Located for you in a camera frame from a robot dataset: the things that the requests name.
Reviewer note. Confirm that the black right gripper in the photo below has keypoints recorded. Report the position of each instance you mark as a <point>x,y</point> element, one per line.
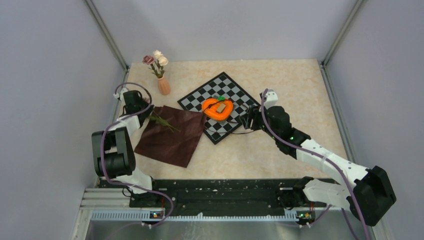
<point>254,112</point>

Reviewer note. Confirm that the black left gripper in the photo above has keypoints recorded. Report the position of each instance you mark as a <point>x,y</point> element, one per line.
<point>147,113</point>

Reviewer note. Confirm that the maroon wrapping paper sheet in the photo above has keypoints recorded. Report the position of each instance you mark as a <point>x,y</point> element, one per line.
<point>175,148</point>

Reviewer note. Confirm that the cream rose stem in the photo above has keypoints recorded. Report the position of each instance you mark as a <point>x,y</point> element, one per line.
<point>156,55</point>
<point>161,62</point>

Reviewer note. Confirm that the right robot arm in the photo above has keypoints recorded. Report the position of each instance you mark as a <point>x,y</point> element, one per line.
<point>366,192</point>

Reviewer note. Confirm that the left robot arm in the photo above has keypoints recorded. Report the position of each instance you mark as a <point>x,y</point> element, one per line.
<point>117,149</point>

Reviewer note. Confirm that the peach ribbed vase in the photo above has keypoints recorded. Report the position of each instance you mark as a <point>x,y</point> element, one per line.
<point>163,85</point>

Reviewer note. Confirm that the tan wooden block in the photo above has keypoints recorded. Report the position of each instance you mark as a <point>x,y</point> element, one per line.
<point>221,108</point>

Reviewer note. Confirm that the black white chessboard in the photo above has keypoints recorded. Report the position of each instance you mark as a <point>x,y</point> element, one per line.
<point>221,85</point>

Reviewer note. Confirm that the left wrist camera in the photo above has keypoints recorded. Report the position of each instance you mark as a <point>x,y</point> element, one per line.
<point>120,94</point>

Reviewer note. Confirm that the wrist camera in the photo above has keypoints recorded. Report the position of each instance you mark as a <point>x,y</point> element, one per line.
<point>270,98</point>
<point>120,94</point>

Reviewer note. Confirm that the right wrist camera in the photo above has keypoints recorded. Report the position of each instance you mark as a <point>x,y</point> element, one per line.
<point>270,98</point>

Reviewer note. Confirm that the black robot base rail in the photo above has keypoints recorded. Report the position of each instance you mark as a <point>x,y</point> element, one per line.
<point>222,198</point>

